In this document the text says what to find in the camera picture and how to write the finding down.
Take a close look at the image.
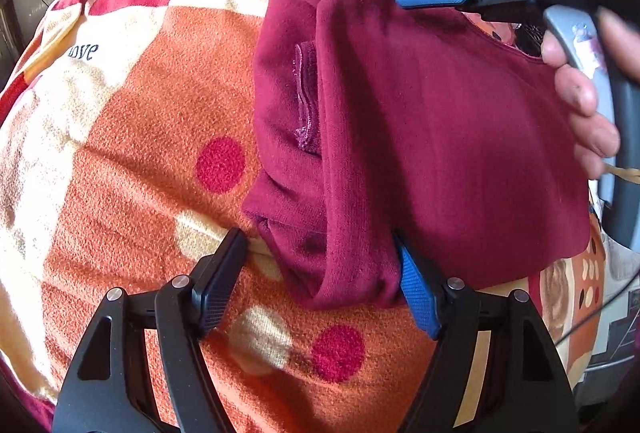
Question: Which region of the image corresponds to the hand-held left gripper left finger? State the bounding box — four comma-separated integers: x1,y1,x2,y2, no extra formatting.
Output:
52,228,249,433

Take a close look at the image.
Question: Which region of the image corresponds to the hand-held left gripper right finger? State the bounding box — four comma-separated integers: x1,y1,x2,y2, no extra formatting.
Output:
392,233,574,433

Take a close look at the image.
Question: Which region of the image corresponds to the maroon fleece garment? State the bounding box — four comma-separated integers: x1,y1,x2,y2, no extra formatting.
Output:
241,0,594,312

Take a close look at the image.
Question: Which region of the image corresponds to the person's right hand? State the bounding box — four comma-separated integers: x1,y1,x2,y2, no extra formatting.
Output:
542,8,640,180

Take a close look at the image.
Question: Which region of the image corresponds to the orange printed blanket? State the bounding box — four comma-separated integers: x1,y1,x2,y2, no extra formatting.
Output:
0,0,608,433

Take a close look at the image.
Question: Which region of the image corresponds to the dark cabinet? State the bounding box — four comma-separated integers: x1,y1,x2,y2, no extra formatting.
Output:
0,0,74,69

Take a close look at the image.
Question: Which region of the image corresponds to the black cable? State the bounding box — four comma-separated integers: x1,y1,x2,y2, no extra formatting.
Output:
554,263,640,350

